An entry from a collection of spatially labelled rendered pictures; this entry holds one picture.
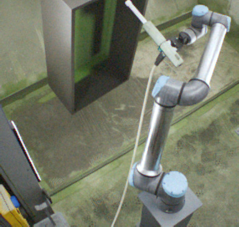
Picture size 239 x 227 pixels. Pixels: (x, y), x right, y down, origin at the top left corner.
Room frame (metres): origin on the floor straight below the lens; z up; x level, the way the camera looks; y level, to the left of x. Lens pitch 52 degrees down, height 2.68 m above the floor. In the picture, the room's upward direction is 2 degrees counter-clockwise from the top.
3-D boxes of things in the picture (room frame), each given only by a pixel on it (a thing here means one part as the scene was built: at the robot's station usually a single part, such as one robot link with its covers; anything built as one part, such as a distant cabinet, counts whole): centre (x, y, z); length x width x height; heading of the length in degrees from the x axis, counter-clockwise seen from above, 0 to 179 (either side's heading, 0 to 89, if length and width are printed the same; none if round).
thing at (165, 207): (0.82, -0.31, 0.69); 0.19 x 0.19 x 0.10
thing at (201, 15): (1.60, -0.50, 1.46); 0.12 x 0.09 x 0.12; 64
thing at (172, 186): (0.82, -0.30, 0.83); 0.17 x 0.15 x 0.18; 64
